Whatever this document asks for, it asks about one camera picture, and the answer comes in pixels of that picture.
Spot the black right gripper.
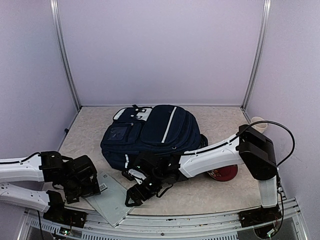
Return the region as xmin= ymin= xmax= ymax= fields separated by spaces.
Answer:
xmin=124 ymin=172 xmax=165 ymax=208

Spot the pale green thin book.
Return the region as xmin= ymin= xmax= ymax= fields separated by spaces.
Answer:
xmin=85 ymin=172 xmax=134 ymax=228

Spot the navy blue student backpack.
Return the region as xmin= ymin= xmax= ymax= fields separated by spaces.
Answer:
xmin=100 ymin=104 xmax=208 ymax=171

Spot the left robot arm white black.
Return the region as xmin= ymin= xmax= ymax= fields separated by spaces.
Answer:
xmin=0 ymin=151 xmax=101 ymax=223

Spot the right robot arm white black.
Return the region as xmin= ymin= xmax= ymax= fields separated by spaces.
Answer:
xmin=124 ymin=124 xmax=279 ymax=222

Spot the red floral plate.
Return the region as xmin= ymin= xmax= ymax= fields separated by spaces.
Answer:
xmin=207 ymin=164 xmax=238 ymax=182

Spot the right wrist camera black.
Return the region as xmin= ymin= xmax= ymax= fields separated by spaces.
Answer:
xmin=121 ymin=169 xmax=147 ymax=185

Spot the aluminium front rail frame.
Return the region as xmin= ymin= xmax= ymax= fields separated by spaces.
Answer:
xmin=17 ymin=197 xmax=308 ymax=240

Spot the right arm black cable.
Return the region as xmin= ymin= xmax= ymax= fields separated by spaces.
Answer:
xmin=239 ymin=120 xmax=296 ymax=171

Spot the aluminium corner post left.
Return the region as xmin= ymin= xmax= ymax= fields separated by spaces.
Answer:
xmin=49 ymin=0 xmax=82 ymax=112

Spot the aluminium corner post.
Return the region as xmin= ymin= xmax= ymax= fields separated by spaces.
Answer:
xmin=49 ymin=0 xmax=82 ymax=112
xmin=241 ymin=0 xmax=272 ymax=112

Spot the aluminium corner post right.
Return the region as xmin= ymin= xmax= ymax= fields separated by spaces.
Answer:
xmin=241 ymin=0 xmax=272 ymax=112

